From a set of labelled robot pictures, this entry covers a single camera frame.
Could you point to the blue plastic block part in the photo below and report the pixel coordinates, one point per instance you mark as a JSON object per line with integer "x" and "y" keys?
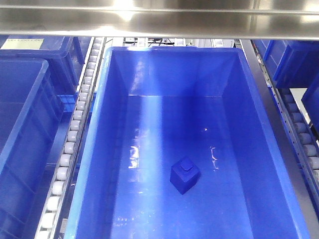
{"x": 184, "y": 175}

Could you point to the steel shelf crossbeam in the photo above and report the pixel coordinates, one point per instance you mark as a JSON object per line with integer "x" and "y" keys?
{"x": 243, "y": 19}

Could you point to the large blue bin centre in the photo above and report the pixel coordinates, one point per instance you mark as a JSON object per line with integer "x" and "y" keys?
{"x": 155, "y": 106}

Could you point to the blue bin far left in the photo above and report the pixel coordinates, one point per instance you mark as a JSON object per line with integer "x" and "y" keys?
{"x": 64, "y": 54}

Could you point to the right white roller track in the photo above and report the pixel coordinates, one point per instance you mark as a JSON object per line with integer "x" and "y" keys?
{"x": 297, "y": 128}

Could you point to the white roller track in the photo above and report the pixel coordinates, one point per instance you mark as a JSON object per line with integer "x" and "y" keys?
{"x": 48, "y": 223}
{"x": 297, "y": 128}

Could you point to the blue bin right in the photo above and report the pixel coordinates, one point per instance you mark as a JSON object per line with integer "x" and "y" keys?
{"x": 290, "y": 63}

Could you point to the left white roller track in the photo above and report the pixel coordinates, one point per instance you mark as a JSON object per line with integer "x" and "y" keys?
{"x": 48, "y": 223}

